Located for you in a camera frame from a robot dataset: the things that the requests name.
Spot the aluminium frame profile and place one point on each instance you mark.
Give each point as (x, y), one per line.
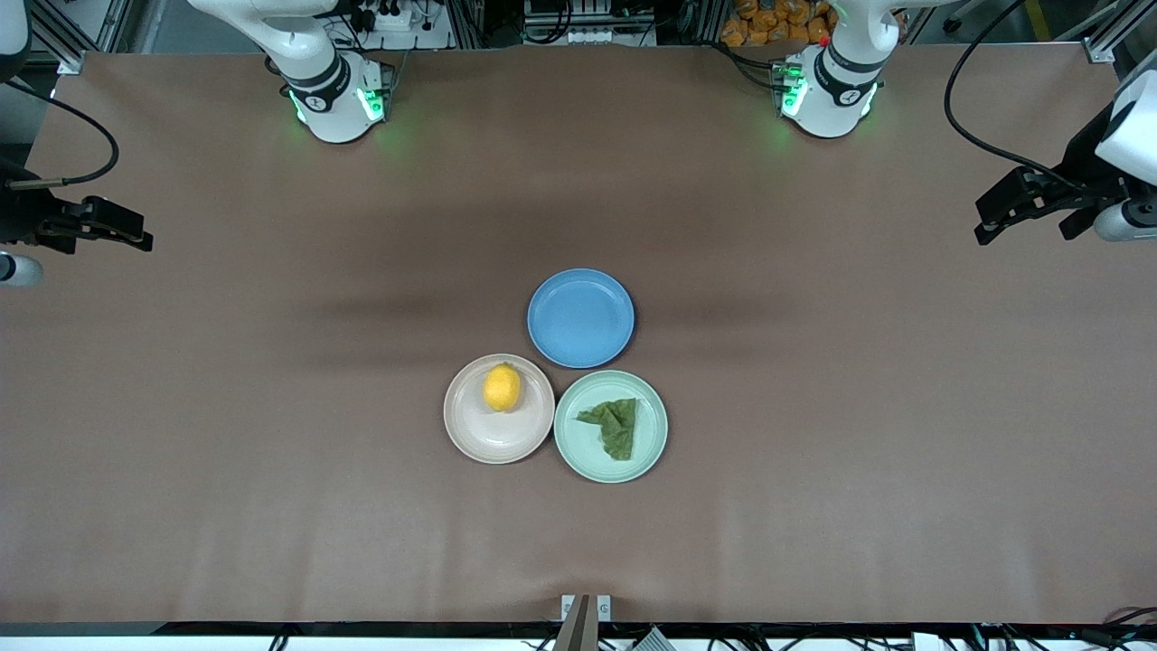
(1107, 45)
(81, 36)

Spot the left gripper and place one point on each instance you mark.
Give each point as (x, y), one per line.
(1081, 168)

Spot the green lettuce leaf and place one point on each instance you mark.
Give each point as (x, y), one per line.
(619, 429)

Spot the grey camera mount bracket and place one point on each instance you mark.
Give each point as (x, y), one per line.
(583, 628)

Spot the pink plate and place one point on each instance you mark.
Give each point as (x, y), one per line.
(488, 438)

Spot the blue plate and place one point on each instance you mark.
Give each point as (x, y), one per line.
(580, 318)

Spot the yellow lemon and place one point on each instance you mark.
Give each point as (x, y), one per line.
(502, 389)

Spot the brown table cover sheet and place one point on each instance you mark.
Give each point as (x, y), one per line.
(578, 542)

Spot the white power strip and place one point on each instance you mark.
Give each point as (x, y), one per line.
(398, 23)

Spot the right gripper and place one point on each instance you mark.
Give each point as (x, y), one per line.
(20, 220)

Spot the green plate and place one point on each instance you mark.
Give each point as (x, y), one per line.
(578, 449)

